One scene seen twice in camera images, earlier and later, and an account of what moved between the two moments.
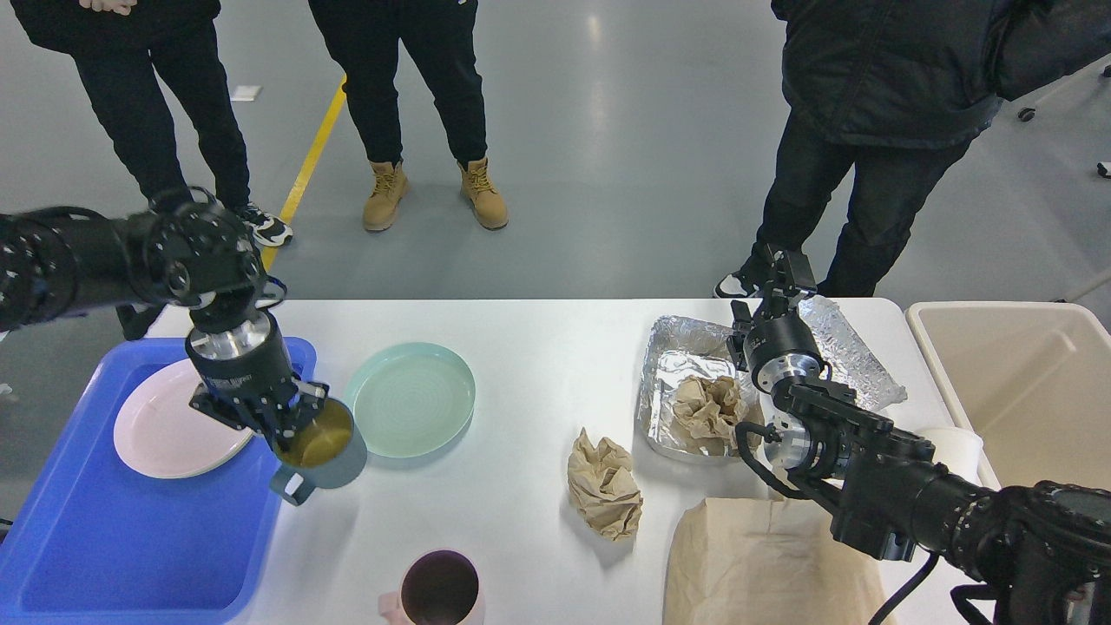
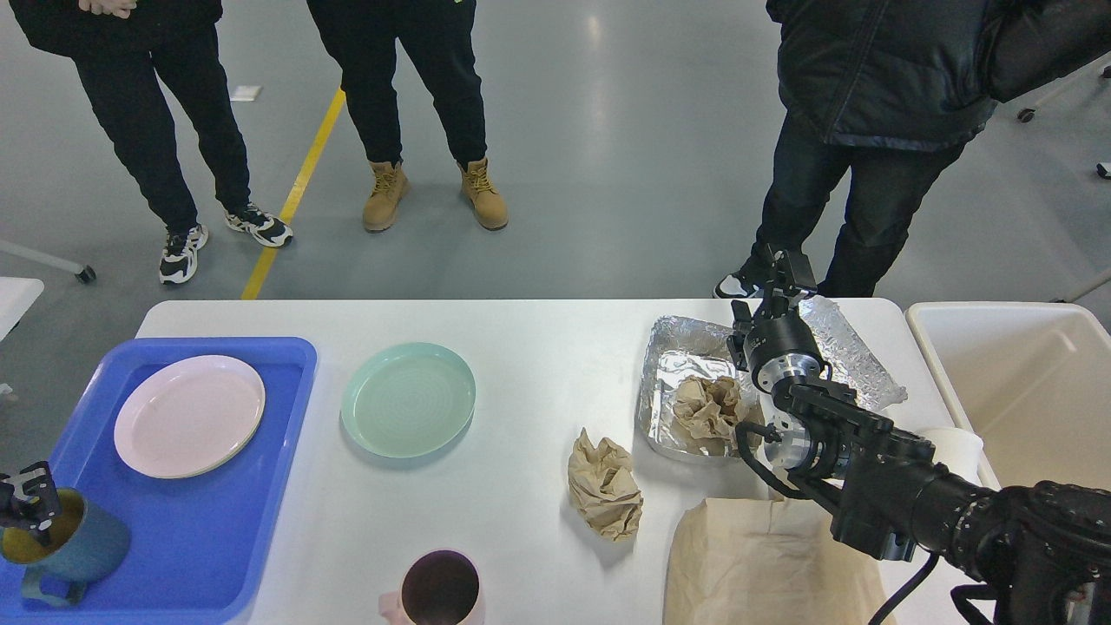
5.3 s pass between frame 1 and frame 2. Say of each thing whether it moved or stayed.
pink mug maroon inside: stayed
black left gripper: moved
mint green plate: stayed
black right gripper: stayed
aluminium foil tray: stayed
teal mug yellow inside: moved
